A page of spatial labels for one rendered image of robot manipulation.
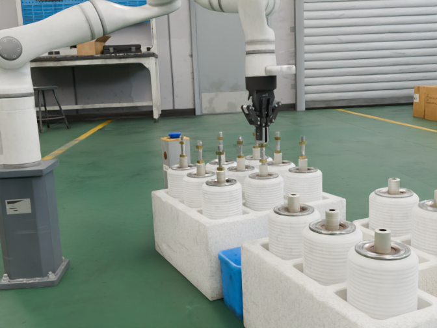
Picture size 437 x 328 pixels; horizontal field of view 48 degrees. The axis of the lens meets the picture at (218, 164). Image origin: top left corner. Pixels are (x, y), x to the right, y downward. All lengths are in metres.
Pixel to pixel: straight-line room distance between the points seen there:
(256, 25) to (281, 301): 0.61
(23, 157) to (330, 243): 0.80
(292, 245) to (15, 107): 0.74
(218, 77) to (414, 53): 2.50
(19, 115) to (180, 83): 4.98
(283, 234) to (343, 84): 5.59
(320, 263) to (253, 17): 0.60
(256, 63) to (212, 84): 5.03
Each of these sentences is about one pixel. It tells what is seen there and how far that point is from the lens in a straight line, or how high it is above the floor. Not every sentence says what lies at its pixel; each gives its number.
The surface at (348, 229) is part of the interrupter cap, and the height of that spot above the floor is 0.25.
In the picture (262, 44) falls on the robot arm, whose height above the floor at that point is 0.57.
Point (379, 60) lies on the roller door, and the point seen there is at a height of 0.57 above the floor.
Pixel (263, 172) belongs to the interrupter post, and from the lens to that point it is 1.20.
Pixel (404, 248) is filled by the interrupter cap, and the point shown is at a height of 0.25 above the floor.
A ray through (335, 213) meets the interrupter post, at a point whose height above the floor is 0.28.
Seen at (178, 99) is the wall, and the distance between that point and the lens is 6.18.
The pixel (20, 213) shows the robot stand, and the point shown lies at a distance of 1.29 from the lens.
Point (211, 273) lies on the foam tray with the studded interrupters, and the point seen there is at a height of 0.07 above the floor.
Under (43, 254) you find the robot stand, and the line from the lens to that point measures 1.32.
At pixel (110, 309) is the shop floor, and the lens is 1.16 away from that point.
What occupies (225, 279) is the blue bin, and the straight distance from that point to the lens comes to 1.08.
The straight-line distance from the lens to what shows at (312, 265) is 0.81.
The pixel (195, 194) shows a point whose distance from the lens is 1.23.
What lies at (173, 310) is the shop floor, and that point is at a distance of 1.12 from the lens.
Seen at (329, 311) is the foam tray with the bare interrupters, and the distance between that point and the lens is 0.74.
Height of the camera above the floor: 0.51
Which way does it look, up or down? 11 degrees down
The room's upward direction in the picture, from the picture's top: 3 degrees counter-clockwise
